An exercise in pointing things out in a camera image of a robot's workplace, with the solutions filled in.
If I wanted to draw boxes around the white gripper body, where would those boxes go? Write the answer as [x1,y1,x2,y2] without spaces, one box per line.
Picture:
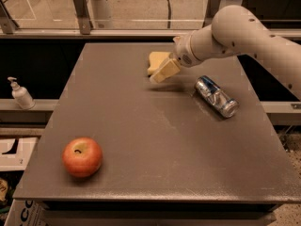
[173,31,202,67]

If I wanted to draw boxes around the yellow sponge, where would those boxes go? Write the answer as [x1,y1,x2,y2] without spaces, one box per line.
[148,52,170,75]

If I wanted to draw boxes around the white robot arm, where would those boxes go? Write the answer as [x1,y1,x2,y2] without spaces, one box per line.
[150,5,301,98]

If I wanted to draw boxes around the red apple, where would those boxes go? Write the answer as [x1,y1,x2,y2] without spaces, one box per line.
[62,137,103,178]

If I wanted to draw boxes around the silver blue soda can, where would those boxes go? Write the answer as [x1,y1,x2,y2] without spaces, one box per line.
[194,75,239,119]

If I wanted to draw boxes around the white pole base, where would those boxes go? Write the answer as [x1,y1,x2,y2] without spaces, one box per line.
[90,0,113,29]

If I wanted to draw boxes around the white pump dispenser bottle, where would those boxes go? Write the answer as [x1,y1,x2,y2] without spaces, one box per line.
[8,76,35,109]

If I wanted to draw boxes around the white cardboard box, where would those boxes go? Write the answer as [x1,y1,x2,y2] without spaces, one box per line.
[0,137,38,171]

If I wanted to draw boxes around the white printed box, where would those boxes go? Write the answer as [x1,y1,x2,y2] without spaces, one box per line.
[4,200,48,226]

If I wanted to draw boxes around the right metal rail bracket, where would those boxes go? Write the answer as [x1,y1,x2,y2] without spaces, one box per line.
[203,0,221,26]

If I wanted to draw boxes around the metal rail bracket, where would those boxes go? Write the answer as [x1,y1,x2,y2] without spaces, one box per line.
[72,0,92,35]
[203,0,221,26]

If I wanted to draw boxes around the left metal rail bracket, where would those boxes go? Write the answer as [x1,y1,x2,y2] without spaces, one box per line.
[72,0,92,35]

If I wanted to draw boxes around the far left metal bracket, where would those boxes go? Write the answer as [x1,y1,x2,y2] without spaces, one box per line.
[0,0,19,34]

